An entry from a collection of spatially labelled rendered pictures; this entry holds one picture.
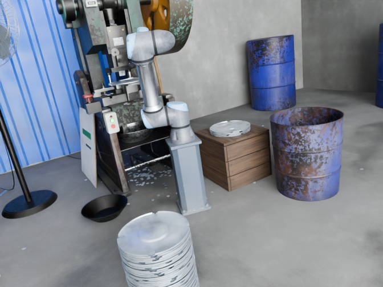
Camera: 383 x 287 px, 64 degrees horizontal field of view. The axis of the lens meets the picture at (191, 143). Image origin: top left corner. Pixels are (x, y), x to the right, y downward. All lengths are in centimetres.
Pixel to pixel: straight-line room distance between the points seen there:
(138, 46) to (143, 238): 89
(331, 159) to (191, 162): 80
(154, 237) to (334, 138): 115
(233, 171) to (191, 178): 35
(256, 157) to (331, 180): 51
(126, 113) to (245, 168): 92
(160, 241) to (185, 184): 69
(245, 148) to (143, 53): 94
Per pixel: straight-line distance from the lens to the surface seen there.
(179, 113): 174
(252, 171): 218
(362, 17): 475
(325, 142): 185
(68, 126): 355
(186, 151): 178
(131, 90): 230
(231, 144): 202
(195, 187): 188
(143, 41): 157
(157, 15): 257
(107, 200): 224
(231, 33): 440
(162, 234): 125
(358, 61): 481
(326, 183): 197
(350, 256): 162
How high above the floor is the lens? 101
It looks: 19 degrees down
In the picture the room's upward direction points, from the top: 9 degrees counter-clockwise
